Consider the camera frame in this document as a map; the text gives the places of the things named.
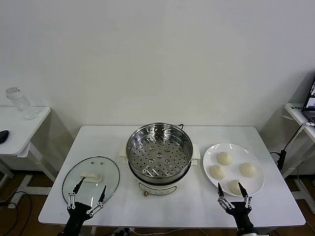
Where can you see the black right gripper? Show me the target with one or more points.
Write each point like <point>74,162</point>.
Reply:
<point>242,216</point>

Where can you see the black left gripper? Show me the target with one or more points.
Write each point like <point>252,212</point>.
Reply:
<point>77,216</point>

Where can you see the white steamed baozi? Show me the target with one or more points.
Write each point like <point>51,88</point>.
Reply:
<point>248,169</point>
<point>216,172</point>
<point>224,158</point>
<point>235,188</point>

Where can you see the round glass pot lid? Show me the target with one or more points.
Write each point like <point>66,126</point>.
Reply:
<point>109,167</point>

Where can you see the perforated steel steamer basket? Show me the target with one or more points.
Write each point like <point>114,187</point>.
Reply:
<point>160,147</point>

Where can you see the round white plate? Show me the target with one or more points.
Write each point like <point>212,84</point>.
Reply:
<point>214,152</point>

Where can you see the power strip under table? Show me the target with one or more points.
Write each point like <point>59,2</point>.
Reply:
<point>123,231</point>

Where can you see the white electric cooker pot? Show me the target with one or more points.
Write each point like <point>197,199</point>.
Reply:
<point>157,186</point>

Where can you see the white side table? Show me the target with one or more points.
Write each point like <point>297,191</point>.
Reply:
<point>24,137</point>

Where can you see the black computer mouse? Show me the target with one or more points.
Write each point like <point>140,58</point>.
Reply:
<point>3,136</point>

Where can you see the clear plastic water bottle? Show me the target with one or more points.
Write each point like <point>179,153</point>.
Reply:
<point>22,103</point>

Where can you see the grey open laptop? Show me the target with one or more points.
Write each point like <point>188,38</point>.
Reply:
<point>310,103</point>

